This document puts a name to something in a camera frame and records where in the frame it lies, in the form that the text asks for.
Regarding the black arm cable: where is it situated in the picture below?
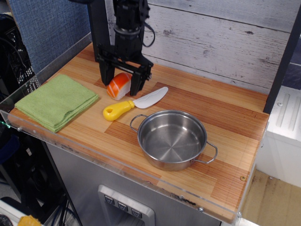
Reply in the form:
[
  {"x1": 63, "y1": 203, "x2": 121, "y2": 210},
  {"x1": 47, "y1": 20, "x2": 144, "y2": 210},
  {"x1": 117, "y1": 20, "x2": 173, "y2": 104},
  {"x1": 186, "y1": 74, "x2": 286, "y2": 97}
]
[{"x1": 142, "y1": 22, "x2": 156, "y2": 48}]

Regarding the stainless steel pot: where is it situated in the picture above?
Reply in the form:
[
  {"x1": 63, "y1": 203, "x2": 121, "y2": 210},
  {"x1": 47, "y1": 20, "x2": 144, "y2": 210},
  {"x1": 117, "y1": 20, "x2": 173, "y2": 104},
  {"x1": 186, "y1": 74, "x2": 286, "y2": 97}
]
[{"x1": 134, "y1": 110, "x2": 209, "y2": 171}]

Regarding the dark grey right post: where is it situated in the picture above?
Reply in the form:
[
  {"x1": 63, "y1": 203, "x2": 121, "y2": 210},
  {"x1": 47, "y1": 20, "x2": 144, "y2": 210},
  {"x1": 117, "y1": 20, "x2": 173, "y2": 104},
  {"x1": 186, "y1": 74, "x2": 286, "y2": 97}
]
[{"x1": 263, "y1": 7, "x2": 301, "y2": 114}]

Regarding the clear acrylic guard rail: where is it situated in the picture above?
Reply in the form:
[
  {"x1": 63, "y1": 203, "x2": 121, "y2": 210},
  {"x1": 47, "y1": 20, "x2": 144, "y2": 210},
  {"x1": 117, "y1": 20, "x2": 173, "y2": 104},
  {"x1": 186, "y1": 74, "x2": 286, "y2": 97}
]
[{"x1": 0, "y1": 34, "x2": 269, "y2": 224}]

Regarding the dark grey post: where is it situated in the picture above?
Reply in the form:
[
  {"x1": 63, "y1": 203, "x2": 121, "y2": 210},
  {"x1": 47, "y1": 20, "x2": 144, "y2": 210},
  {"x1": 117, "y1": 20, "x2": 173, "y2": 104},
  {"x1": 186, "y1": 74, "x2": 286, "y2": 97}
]
[
  {"x1": 87, "y1": 0, "x2": 111, "y2": 62},
  {"x1": 263, "y1": 7, "x2": 301, "y2": 114}
]

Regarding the silver toy fridge cabinet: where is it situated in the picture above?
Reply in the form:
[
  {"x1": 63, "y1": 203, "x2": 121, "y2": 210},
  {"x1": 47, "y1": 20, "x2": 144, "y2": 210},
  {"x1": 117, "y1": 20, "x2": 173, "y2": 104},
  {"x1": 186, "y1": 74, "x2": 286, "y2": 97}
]
[{"x1": 47, "y1": 144, "x2": 221, "y2": 226}]

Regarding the toy knife yellow handle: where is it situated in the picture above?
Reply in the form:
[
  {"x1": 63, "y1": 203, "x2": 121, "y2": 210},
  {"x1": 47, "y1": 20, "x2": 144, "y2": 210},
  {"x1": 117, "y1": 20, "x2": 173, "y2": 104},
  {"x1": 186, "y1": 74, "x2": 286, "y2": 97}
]
[{"x1": 103, "y1": 87, "x2": 168, "y2": 121}]

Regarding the yellow object bottom left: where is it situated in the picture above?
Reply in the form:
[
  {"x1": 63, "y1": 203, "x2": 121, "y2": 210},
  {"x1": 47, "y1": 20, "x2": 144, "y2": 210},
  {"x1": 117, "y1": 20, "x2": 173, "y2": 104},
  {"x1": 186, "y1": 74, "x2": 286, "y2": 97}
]
[{"x1": 17, "y1": 215, "x2": 41, "y2": 226}]

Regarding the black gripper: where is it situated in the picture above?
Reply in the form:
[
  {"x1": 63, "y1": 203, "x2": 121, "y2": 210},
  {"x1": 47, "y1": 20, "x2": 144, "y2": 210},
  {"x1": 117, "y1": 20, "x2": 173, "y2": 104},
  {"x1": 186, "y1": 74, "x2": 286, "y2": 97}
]
[{"x1": 97, "y1": 25, "x2": 153, "y2": 96}]

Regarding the silver dispenser button panel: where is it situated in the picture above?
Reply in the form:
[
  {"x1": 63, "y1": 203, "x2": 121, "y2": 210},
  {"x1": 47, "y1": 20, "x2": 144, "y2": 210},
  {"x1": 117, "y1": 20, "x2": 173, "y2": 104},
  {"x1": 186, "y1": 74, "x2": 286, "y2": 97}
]
[{"x1": 98, "y1": 185, "x2": 156, "y2": 226}]

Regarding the black plastic crate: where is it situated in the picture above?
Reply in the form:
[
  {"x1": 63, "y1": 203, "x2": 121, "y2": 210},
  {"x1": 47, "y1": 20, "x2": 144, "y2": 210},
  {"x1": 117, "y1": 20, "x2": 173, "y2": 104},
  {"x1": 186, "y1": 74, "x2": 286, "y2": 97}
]
[{"x1": 0, "y1": 13, "x2": 35, "y2": 94}]

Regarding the folded green cloth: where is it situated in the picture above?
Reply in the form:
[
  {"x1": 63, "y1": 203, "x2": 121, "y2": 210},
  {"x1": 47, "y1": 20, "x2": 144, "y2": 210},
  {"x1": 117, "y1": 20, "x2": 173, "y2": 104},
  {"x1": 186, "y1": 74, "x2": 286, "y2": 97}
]
[{"x1": 15, "y1": 74, "x2": 99, "y2": 133}]

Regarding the dark grey left post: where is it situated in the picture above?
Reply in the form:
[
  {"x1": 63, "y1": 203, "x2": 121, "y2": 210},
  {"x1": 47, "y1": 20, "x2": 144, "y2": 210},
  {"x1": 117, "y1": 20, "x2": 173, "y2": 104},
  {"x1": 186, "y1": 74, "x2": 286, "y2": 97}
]
[{"x1": 87, "y1": 0, "x2": 111, "y2": 62}]

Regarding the orange white toy cake slice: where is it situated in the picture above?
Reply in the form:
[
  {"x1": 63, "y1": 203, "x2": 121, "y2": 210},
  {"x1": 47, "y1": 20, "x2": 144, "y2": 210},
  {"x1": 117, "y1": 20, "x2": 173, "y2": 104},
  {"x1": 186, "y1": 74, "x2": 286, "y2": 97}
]
[{"x1": 106, "y1": 73, "x2": 132, "y2": 100}]

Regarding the white plastic box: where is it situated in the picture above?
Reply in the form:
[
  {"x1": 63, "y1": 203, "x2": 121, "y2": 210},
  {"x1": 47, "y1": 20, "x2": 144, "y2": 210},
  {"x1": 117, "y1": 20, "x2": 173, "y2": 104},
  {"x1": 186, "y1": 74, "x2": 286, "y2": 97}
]
[{"x1": 255, "y1": 86, "x2": 301, "y2": 187}]

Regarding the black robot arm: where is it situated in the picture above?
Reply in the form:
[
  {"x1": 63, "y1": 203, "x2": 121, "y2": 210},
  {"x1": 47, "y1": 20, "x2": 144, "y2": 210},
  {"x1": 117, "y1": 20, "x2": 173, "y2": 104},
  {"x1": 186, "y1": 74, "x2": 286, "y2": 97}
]
[{"x1": 79, "y1": 0, "x2": 153, "y2": 96}]

